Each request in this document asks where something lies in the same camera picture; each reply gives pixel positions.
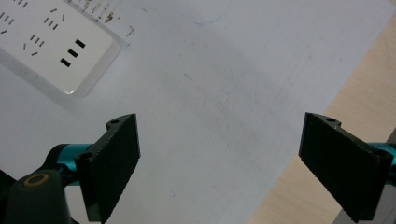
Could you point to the white power strip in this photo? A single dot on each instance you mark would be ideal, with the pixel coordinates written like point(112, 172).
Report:
point(62, 71)

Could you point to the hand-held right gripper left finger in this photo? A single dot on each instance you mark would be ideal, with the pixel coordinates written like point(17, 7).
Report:
point(109, 168)

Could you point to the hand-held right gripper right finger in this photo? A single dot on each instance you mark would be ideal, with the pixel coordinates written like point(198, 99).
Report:
point(339, 168)

